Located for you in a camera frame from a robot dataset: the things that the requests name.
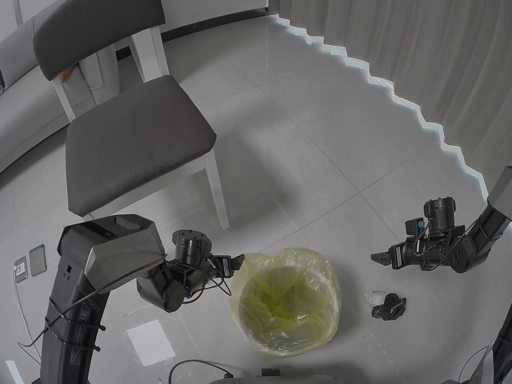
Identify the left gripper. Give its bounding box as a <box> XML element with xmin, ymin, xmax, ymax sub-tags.
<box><xmin>200</xmin><ymin>254</ymin><xmax>246</xmax><ymax>288</ymax></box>

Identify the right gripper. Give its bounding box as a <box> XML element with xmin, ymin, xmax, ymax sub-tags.
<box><xmin>371</xmin><ymin>239</ymin><xmax>425</xmax><ymax>272</ymax></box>

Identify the yellow plastic bag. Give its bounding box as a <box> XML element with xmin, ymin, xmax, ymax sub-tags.
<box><xmin>228</xmin><ymin>246</ymin><xmax>343</xmax><ymax>358</ymax></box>

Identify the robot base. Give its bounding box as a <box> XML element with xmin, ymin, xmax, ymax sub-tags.
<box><xmin>208</xmin><ymin>368</ymin><xmax>346</xmax><ymax>384</ymax></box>

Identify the grey trash bin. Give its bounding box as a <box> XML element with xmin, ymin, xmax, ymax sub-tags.
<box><xmin>238</xmin><ymin>266</ymin><xmax>337</xmax><ymax>355</ymax></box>

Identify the crumpled clear wrapper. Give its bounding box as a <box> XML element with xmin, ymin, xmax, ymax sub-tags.
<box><xmin>363</xmin><ymin>290</ymin><xmax>385</xmax><ymax>308</ymax></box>

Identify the crumpled black plastic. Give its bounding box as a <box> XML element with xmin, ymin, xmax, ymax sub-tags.
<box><xmin>371</xmin><ymin>293</ymin><xmax>407</xmax><ymax>321</ymax></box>

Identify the grey and white chair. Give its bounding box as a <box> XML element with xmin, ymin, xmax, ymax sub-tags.
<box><xmin>33</xmin><ymin>0</ymin><xmax>231</xmax><ymax>231</ymax></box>

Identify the white curtain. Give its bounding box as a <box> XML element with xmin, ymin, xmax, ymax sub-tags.
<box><xmin>278</xmin><ymin>0</ymin><xmax>512</xmax><ymax>199</ymax></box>

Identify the pale grey sofa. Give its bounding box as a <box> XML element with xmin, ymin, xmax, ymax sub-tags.
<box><xmin>0</xmin><ymin>0</ymin><xmax>134</xmax><ymax>175</ymax></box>

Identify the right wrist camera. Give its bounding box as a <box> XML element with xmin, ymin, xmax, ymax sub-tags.
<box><xmin>405</xmin><ymin>217</ymin><xmax>426</xmax><ymax>237</ymax></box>

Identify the black cable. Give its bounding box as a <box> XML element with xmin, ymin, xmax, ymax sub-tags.
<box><xmin>168</xmin><ymin>359</ymin><xmax>235</xmax><ymax>384</ymax></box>
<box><xmin>459</xmin><ymin>344</ymin><xmax>492</xmax><ymax>384</ymax></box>

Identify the white cable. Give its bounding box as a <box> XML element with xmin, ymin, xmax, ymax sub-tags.
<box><xmin>11</xmin><ymin>266</ymin><xmax>45</xmax><ymax>347</ymax></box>

